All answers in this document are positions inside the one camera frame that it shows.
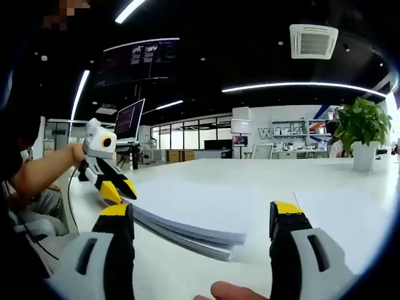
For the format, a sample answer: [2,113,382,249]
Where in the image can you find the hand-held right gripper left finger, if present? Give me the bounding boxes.
[46,202,137,300]

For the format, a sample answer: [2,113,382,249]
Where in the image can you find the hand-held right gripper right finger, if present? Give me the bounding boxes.
[268,201,357,300]

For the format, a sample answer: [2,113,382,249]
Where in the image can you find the single white paper sheet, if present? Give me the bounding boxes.
[292,186,392,262]

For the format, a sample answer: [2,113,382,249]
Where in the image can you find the white cloth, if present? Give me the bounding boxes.
[102,180,266,263]

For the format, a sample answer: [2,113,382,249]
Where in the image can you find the person's left hand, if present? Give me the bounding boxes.
[70,142,84,169]

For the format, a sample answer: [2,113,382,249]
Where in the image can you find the person's right hand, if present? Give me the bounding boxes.
[193,280,269,300]

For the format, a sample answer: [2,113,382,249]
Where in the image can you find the black laptop stand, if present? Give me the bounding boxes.
[115,142,142,171]

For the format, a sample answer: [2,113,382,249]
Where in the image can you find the computer monitor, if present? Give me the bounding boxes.
[113,98,146,144]

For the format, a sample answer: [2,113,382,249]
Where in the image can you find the white linear ceiling light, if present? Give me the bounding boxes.
[69,69,91,123]
[221,82,388,97]
[114,0,147,24]
[155,99,184,111]

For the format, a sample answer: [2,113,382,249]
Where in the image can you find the person's grey trousers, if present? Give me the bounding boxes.
[6,184,70,248]

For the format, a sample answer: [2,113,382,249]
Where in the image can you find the brown cardboard box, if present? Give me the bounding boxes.
[165,149,196,163]

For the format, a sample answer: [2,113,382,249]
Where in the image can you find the person's black shirt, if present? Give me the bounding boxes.
[0,99,43,182]

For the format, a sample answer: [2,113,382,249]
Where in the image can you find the dark hanging display screen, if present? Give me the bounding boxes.
[94,37,181,89]

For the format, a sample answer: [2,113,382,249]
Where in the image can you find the black cabinet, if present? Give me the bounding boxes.
[204,139,234,151]

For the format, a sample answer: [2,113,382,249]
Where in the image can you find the white storage shelf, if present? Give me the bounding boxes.
[271,116,338,148]

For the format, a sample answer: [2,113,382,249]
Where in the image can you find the small screen on stand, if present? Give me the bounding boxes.
[232,134,249,159]

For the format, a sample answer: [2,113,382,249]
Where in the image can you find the green potted plant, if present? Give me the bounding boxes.
[330,97,393,173]

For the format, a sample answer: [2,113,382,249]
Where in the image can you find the ceiling air conditioner unit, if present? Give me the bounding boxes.
[289,24,340,60]

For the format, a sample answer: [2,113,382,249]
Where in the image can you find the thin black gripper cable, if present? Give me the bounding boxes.
[66,164,84,234]

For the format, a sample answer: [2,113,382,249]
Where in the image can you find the white wall display board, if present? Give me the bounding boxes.
[231,117,253,136]

